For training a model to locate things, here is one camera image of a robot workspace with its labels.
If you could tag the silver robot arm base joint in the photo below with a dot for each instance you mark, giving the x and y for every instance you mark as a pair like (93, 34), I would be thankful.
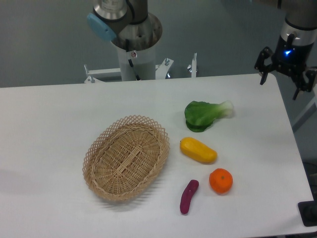
(126, 23)

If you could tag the oval woven wicker basket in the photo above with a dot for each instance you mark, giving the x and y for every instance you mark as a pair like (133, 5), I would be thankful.
(126, 158)

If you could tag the green bok choy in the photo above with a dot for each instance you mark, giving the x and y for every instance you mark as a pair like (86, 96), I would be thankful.
(200, 115)

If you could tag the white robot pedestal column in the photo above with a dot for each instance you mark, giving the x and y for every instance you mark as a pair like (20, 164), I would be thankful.
(143, 61)

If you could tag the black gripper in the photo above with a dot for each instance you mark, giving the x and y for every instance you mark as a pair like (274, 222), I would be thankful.
(288, 60)

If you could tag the yellow mango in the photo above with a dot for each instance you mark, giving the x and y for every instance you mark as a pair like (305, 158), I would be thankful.
(197, 151)

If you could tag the white metal mounting frame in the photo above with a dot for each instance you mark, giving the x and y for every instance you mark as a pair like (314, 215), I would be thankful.
(116, 74)

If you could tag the black device at table edge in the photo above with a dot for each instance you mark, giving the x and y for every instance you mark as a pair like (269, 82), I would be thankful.
(308, 212)

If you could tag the orange tangerine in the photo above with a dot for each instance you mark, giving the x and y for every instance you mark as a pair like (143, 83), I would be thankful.
(221, 180)

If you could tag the purple sweet potato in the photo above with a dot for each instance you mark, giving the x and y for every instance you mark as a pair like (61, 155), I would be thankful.
(187, 196)

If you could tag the silver robot arm with gripper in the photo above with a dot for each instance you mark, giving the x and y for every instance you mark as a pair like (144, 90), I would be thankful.
(300, 21)

